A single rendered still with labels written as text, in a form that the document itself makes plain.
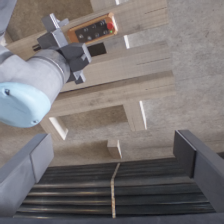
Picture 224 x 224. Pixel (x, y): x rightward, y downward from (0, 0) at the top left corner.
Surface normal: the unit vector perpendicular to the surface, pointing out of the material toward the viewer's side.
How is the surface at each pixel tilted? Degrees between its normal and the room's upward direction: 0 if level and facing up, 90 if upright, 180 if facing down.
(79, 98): 0
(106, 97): 0
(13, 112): 5
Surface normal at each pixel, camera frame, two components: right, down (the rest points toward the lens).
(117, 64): -0.10, 0.64
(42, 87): 0.89, -0.29
